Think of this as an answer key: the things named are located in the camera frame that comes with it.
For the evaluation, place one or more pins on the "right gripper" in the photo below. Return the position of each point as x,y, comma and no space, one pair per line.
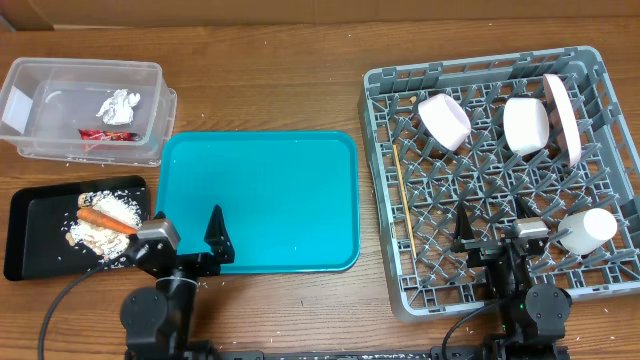
489,248

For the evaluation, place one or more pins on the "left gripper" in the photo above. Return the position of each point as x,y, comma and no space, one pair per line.
220,252

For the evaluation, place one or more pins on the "white cup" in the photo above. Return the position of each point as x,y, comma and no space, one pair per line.
588,230

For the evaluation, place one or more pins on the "white bowl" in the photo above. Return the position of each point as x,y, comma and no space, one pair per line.
526,125

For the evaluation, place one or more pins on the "wooden chopstick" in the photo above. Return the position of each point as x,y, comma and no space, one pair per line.
403,195

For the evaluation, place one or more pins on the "pink bowl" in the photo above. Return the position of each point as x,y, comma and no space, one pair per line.
445,120

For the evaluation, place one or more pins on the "pink plate with food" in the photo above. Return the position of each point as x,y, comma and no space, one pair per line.
562,117

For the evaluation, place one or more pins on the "orange carrot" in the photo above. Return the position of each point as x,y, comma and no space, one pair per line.
99,219

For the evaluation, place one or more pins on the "white tissue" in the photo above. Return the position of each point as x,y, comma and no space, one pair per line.
119,108

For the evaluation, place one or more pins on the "red snack wrapper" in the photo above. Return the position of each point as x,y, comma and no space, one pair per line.
99,135

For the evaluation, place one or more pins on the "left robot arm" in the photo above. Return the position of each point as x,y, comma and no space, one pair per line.
157,319

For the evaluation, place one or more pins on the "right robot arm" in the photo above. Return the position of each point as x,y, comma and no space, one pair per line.
532,315

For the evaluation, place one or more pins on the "grey dishwasher rack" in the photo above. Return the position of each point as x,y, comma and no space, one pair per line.
485,175

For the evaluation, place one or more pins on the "teal serving tray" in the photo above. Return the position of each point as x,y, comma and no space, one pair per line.
290,199

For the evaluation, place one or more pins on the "rice and peanut pile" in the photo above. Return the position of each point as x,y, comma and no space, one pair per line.
106,243

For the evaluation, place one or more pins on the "clear plastic bin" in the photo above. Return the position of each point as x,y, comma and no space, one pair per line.
45,101

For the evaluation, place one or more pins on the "black plastic tray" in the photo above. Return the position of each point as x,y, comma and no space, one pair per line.
39,219

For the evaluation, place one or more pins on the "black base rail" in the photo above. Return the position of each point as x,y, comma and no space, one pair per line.
350,355

